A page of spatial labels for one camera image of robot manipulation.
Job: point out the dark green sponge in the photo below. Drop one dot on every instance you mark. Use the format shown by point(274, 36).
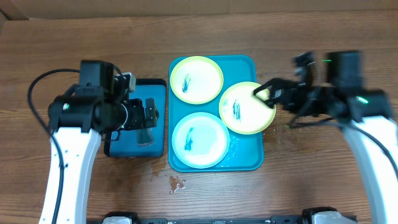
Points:
point(145, 137)

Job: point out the light blue plate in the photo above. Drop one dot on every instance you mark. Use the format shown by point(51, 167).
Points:
point(200, 140)

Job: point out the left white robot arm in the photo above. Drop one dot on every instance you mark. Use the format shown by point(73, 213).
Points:
point(106, 108)

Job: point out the yellow plate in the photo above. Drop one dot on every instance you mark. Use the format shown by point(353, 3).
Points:
point(243, 112)
point(196, 80)

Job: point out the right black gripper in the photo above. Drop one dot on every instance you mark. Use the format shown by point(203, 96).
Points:
point(288, 94)

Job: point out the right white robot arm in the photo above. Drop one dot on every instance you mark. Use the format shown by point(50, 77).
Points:
point(365, 117)

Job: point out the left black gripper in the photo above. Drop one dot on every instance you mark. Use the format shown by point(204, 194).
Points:
point(138, 119)

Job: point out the small dark water tray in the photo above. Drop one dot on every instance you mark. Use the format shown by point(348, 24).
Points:
point(126, 146)

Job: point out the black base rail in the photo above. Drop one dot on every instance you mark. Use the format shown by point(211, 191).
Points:
point(308, 216)

